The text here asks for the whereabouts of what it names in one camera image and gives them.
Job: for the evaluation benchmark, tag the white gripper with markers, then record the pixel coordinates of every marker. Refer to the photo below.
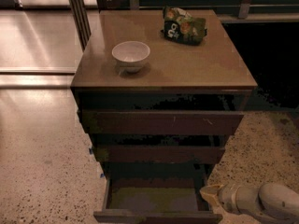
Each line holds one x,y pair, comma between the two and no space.
225,195

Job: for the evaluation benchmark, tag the drawer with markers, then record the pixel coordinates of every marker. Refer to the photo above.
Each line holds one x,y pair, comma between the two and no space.
164,122
156,154
173,200

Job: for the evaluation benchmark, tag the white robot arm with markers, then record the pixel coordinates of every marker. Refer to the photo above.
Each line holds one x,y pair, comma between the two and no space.
271,203

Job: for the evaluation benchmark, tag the middle drawer front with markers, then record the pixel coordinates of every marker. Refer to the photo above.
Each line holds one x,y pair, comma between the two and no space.
156,154

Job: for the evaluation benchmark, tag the brown drawer cabinet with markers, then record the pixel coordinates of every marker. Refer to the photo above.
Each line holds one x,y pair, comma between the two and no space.
209,77

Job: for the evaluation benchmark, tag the top drawer front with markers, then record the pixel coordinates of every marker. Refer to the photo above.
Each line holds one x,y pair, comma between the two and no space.
164,122

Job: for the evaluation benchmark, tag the white ceramic bowl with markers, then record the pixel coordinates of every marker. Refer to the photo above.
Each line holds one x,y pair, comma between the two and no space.
131,55

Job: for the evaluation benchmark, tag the green snack bag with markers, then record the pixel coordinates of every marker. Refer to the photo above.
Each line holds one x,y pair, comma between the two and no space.
181,27

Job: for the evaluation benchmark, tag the dark metal door post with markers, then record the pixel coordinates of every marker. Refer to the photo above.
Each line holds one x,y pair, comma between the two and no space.
81,21

